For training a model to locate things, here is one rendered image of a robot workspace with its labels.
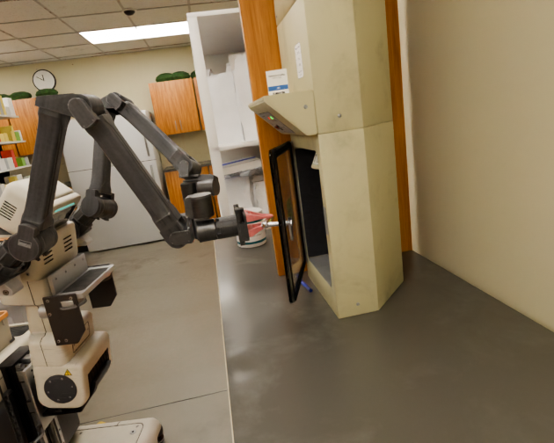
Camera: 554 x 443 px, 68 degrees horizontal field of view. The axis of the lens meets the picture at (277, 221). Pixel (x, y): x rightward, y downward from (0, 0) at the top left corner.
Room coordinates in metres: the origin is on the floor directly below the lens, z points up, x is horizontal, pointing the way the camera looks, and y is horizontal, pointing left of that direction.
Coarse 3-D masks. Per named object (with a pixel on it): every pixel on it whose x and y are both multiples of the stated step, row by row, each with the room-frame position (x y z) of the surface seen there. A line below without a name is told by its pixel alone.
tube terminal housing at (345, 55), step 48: (336, 0) 0.97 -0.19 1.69; (384, 0) 1.13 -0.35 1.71; (288, 48) 1.15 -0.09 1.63; (336, 48) 0.97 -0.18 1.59; (384, 48) 1.11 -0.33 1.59; (336, 96) 0.96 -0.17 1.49; (384, 96) 1.09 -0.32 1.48; (336, 144) 0.96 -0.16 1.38; (384, 144) 1.07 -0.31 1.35; (336, 192) 0.96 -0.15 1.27; (384, 192) 1.05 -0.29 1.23; (336, 240) 0.96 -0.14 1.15; (384, 240) 1.03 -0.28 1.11; (336, 288) 0.96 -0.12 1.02; (384, 288) 1.01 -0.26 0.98
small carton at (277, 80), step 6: (270, 72) 1.03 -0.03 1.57; (276, 72) 1.03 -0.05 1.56; (282, 72) 1.03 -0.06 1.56; (270, 78) 1.03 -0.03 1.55; (276, 78) 1.03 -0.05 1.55; (282, 78) 1.03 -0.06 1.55; (270, 84) 1.03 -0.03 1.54; (276, 84) 1.03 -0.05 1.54; (282, 84) 1.03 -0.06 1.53; (270, 90) 1.03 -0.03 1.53; (276, 90) 1.03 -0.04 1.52; (282, 90) 1.03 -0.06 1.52; (288, 90) 1.03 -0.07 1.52
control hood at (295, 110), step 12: (264, 96) 0.94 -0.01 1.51; (276, 96) 0.95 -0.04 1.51; (288, 96) 0.95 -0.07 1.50; (300, 96) 0.95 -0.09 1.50; (312, 96) 0.96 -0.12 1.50; (252, 108) 1.20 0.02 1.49; (264, 108) 1.04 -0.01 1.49; (276, 108) 0.95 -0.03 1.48; (288, 108) 0.95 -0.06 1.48; (300, 108) 0.95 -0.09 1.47; (312, 108) 0.96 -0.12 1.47; (288, 120) 0.95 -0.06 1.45; (300, 120) 0.95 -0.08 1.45; (312, 120) 0.96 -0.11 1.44; (300, 132) 0.98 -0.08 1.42; (312, 132) 0.96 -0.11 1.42
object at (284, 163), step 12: (288, 156) 1.20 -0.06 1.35; (288, 168) 1.18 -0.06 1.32; (288, 180) 1.15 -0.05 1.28; (276, 192) 0.97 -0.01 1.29; (288, 192) 1.12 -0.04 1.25; (276, 204) 0.97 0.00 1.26; (288, 204) 1.10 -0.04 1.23; (288, 216) 1.08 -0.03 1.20; (288, 228) 1.05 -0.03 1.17; (288, 240) 1.03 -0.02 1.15; (300, 240) 1.21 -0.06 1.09; (300, 252) 1.19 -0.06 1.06; (300, 264) 1.16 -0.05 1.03; (288, 288) 0.97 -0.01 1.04
